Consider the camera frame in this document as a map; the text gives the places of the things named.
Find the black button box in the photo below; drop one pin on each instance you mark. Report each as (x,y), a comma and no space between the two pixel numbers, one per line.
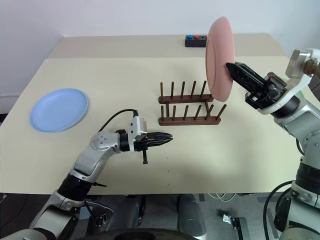
(196,43)

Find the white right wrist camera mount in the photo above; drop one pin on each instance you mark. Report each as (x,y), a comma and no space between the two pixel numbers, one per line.
(298,62)

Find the blue plate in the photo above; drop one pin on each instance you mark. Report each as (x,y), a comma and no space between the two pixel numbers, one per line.
(58,110)

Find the black metal bracket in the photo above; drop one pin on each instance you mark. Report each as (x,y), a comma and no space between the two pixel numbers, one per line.
(233,222)

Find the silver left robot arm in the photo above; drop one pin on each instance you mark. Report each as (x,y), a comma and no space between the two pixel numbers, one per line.
(86,162)

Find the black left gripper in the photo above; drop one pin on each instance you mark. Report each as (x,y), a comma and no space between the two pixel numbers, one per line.
(140,145)

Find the wooden dish rack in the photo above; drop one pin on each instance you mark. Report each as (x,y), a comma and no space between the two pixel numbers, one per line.
(190,122)

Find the dark grey rounded shape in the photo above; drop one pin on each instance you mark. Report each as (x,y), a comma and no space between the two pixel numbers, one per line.
(191,215)
(127,212)

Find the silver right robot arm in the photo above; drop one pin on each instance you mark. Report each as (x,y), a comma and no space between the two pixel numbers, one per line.
(305,130)

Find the pink plate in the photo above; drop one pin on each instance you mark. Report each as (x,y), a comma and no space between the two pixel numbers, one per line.
(218,62)

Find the black round shape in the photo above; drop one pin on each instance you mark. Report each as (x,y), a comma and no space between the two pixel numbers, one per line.
(140,235)

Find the red round button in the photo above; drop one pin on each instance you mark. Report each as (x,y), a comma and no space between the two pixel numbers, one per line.
(197,37)

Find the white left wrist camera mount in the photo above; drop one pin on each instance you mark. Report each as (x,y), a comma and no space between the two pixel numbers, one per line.
(135,127)

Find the blue round button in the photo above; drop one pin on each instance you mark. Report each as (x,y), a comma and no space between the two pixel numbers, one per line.
(190,37)

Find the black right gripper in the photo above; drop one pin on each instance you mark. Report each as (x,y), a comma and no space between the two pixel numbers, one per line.
(268,95)

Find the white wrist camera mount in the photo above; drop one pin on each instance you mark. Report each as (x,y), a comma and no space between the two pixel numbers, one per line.
(135,127)
(298,62)

